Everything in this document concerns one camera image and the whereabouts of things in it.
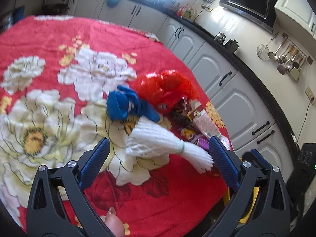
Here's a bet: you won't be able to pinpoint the blue bag on cabinet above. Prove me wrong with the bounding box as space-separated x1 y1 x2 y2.
106 0 121 8

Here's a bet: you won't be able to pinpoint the dark metal pot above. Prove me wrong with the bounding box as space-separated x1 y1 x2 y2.
224 39 239 54

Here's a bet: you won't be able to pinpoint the steel kettle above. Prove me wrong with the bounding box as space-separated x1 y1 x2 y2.
214 33 226 44

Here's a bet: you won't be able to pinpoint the yellow rimmed trash bin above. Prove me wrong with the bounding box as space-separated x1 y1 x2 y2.
223 187 260 224

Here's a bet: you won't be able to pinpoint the blue plastic bag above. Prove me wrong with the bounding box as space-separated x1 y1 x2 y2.
107 85 160 122

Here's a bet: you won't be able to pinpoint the wall power socket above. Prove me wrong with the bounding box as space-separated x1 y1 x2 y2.
305 86 316 105

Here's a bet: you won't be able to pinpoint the black countertop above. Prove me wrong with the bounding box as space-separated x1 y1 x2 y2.
128 0 300 163

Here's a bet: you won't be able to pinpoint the red plastic bag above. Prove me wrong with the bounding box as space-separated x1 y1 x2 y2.
134 70 199 114

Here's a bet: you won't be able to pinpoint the white upper cabinet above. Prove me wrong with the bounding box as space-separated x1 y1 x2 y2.
274 0 315 41

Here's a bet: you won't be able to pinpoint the condiment bottles group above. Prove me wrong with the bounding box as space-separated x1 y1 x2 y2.
176 4 197 20

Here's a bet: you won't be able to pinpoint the wire mesh skimmer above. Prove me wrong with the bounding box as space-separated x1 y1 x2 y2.
256 32 278 60

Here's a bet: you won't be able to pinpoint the red floral tablecloth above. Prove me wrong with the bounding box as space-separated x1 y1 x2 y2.
1 16 228 236

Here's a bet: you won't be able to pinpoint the white lower kitchen cabinets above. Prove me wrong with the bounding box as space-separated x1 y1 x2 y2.
44 0 294 180

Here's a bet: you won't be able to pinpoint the snack wrapper pile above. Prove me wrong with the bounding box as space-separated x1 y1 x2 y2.
171 97 231 151

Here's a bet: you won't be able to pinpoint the hanging utensil rack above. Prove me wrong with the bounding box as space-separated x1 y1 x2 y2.
268 32 314 82

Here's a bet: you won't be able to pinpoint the black power cable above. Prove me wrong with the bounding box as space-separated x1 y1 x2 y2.
294 99 314 149

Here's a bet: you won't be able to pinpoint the person's left hand thumb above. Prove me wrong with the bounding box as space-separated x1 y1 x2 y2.
101 207 125 237

